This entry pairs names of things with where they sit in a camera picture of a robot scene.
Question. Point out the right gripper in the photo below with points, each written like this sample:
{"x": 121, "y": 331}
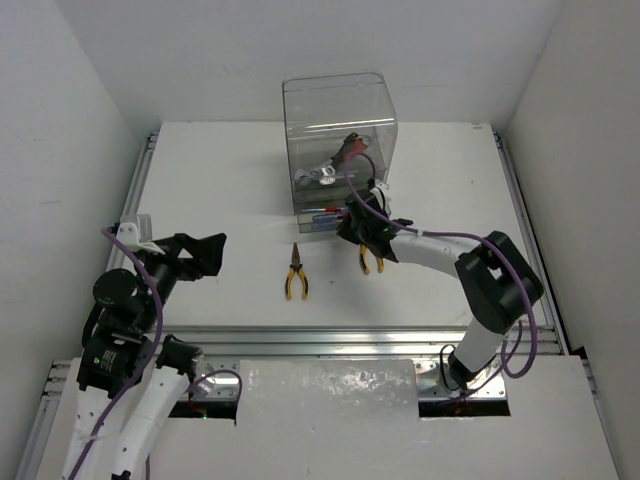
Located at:
{"x": 347, "y": 232}

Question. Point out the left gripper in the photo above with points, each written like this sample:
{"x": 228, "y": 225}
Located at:
{"x": 176, "y": 257}

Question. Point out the blue handle screwdriver long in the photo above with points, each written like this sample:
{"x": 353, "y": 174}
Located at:
{"x": 317, "y": 227}

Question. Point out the red clear screwdriver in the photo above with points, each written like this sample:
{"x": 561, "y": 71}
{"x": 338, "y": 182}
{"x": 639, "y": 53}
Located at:
{"x": 322, "y": 210}

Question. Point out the smoky bottom tray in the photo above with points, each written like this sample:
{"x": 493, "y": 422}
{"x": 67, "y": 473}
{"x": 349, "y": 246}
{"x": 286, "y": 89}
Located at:
{"x": 305, "y": 221}

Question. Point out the smoky tray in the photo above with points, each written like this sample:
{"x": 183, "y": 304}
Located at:
{"x": 305, "y": 221}
{"x": 309, "y": 149}
{"x": 333, "y": 195}

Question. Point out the red handle adjustable wrench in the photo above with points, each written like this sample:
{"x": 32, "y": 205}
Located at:
{"x": 327, "y": 172}

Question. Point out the black handle adjustable wrench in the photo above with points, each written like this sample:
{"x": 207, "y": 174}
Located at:
{"x": 306, "y": 177}

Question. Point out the clear acrylic box cover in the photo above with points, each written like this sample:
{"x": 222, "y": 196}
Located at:
{"x": 343, "y": 101}

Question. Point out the red blue small screwdriver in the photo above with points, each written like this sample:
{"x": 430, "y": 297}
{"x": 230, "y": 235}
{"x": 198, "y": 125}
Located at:
{"x": 328, "y": 218}

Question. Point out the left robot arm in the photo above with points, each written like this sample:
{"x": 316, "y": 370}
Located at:
{"x": 130, "y": 375}

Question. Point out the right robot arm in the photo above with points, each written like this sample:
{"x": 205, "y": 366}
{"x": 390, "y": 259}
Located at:
{"x": 499, "y": 285}

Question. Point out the yellow long-nose pliers left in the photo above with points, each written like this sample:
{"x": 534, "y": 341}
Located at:
{"x": 296, "y": 269}

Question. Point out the smoky top tray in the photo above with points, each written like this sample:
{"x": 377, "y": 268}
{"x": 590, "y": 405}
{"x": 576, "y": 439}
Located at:
{"x": 309, "y": 149}

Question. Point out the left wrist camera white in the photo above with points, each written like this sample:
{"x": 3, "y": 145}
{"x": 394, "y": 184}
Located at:
{"x": 135, "y": 233}

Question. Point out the aluminium frame rail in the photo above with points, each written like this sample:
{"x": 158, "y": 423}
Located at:
{"x": 420, "y": 343}

